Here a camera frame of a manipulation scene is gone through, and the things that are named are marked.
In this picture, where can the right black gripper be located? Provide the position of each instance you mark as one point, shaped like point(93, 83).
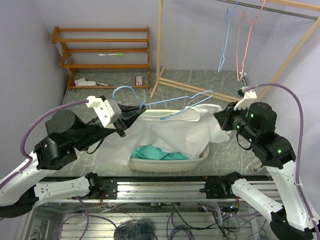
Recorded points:
point(223, 116)

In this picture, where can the cream plastic laundry basket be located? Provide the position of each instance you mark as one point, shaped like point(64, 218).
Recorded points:
point(170, 165)

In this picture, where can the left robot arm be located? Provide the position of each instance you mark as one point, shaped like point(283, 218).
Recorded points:
point(23, 190)

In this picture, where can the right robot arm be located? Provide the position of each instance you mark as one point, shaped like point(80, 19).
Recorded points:
point(291, 218)

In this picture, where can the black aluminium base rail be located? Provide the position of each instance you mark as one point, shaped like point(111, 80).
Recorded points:
point(162, 188)

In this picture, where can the wooden shoe rack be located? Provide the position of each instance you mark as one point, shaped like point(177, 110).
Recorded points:
point(67, 62)

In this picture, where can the green white marker pen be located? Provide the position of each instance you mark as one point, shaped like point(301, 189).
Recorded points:
point(110, 54)

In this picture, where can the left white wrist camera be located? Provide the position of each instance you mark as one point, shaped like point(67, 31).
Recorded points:
point(103, 111)

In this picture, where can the red white pen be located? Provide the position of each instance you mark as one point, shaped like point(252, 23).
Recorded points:
point(104, 84)

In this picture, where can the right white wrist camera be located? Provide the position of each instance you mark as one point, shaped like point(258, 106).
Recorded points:
point(249, 97)

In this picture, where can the blue hanger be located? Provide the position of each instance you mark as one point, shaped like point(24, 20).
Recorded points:
point(144, 104)
point(226, 29)

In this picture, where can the pink wire hanger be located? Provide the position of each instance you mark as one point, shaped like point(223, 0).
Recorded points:
point(243, 40)

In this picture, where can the white box on rack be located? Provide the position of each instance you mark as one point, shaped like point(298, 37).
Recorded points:
point(83, 82)

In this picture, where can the teal t shirt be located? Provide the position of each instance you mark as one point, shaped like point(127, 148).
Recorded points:
point(149, 152)

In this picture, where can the white t shirt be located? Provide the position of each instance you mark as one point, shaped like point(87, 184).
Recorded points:
point(116, 150)

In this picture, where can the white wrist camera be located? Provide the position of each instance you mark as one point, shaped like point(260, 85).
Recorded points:
point(249, 97)
point(103, 111)

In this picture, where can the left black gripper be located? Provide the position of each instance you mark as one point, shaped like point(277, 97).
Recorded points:
point(128, 117)

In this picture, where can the red white small box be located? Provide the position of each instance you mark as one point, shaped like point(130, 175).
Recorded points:
point(138, 81)

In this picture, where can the metal hanging rod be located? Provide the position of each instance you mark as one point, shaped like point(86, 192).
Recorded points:
point(268, 9)

